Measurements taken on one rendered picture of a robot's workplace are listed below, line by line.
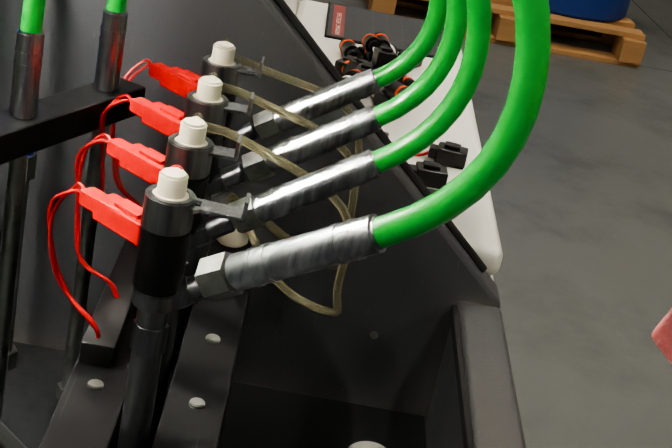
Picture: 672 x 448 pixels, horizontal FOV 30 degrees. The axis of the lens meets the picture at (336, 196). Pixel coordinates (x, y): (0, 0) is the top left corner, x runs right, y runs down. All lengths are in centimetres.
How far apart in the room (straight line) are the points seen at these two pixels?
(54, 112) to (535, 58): 45
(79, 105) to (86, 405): 22
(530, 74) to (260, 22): 49
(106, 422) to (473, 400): 29
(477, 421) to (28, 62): 39
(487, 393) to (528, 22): 48
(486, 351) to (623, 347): 220
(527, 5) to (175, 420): 39
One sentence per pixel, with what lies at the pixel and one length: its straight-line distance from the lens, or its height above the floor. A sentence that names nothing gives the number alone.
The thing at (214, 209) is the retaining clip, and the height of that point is 113.
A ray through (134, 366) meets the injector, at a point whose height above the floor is 103.
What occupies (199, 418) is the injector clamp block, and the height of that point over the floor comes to 98.
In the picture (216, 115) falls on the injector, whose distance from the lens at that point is 83.
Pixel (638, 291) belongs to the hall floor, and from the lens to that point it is 350.
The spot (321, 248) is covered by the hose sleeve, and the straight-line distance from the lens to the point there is 56.
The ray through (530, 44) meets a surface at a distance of 50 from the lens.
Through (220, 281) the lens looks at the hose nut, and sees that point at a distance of 59.
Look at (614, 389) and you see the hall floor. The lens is 299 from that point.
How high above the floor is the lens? 142
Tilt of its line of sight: 23 degrees down
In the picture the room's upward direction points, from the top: 12 degrees clockwise
